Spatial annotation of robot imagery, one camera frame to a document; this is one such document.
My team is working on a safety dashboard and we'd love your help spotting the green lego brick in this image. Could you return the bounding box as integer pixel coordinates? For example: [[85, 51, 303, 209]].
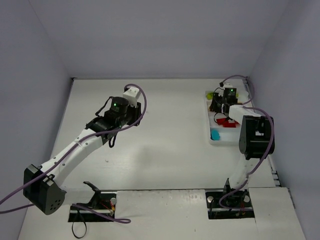
[[205, 92, 214, 100]]

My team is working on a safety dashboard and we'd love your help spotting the red lego brick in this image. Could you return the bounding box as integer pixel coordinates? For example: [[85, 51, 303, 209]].
[[215, 118, 240, 128]]

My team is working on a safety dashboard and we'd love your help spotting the light blue lego brick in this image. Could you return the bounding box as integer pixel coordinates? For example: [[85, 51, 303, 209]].
[[210, 128, 221, 141]]

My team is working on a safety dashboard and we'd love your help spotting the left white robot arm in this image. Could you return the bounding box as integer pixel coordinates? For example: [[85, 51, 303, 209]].
[[23, 93, 142, 215]]

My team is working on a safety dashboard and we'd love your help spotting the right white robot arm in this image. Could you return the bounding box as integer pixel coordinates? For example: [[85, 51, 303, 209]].
[[208, 83, 275, 190]]

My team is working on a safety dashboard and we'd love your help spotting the white divided sorting tray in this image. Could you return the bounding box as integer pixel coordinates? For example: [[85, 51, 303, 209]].
[[204, 88, 249, 146]]

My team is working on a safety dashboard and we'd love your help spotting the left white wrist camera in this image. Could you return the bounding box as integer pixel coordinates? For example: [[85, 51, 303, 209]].
[[122, 86, 141, 107]]

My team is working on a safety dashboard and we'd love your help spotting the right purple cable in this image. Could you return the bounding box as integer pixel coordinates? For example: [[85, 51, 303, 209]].
[[218, 74, 275, 210]]

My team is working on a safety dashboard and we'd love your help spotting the purple cable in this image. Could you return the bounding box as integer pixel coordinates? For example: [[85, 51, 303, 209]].
[[218, 74, 275, 210], [0, 83, 148, 224]]

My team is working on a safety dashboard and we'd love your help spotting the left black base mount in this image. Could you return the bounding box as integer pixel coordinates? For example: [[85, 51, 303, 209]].
[[68, 181, 117, 223]]

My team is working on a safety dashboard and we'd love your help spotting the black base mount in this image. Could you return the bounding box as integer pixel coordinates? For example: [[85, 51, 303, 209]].
[[205, 179, 255, 220], [68, 181, 117, 223]]

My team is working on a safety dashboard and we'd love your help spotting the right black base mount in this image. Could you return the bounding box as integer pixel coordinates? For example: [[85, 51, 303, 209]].
[[205, 179, 255, 220]]

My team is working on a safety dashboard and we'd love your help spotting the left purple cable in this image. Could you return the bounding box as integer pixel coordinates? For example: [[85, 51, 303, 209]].
[[0, 83, 148, 224]]

